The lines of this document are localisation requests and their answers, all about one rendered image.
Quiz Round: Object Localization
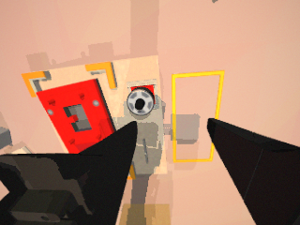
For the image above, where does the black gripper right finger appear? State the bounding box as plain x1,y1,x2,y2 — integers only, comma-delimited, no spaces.
207,118,300,225

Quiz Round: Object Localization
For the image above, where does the grey cube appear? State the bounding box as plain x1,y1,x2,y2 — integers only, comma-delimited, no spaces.
0,127,12,149

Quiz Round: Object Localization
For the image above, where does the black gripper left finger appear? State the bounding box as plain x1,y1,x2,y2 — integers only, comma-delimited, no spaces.
0,121,138,225

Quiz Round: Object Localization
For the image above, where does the yellow rectangular outline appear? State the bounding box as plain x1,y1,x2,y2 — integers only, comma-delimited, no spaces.
172,70,225,162

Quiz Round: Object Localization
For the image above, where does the black and white wheel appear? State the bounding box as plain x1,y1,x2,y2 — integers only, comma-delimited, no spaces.
127,86,155,115

